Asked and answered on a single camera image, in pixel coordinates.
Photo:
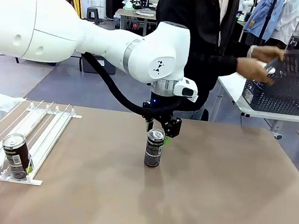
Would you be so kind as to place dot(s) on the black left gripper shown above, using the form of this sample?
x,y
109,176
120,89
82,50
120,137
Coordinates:
x,y
164,105

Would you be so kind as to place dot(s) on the black pepsi can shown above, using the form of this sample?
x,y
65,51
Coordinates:
x,y
153,153
16,155

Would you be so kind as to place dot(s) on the person's right forearm black sleeve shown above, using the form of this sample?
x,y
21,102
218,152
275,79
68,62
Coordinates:
x,y
213,62

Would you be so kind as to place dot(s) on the person's left forearm black sleeve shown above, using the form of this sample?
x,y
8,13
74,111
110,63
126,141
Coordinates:
x,y
236,50

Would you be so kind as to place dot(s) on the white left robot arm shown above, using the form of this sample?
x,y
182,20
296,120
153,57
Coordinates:
x,y
40,22

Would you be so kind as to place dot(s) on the person's right hand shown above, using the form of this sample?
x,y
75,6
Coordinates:
x,y
252,71

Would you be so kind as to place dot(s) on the person's left hand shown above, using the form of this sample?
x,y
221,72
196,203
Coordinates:
x,y
268,53

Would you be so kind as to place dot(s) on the person's blue jeans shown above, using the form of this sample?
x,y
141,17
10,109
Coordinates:
x,y
195,115

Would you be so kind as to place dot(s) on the black chair part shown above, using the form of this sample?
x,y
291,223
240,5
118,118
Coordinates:
x,y
206,114

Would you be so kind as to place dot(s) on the white side table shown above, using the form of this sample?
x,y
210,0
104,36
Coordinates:
x,y
231,86

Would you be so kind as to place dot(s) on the grey plastic storage bin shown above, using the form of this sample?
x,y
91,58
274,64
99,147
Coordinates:
x,y
97,68

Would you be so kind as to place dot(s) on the person in black jacket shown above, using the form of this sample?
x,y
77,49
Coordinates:
x,y
203,28

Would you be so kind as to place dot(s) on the background grey work table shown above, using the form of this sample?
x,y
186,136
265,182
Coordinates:
x,y
134,13

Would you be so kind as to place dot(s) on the white wrist watch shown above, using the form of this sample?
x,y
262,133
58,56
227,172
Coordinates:
x,y
251,51

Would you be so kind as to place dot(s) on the grey plastic stool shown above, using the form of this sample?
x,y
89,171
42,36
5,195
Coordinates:
x,y
92,15
296,44

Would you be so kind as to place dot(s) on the black tripod pole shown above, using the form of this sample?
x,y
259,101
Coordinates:
x,y
267,20

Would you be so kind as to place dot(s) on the white shirt on mannequin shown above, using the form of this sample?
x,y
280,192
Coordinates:
x,y
289,20

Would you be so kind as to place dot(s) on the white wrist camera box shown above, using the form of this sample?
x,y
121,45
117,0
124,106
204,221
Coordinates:
x,y
186,89

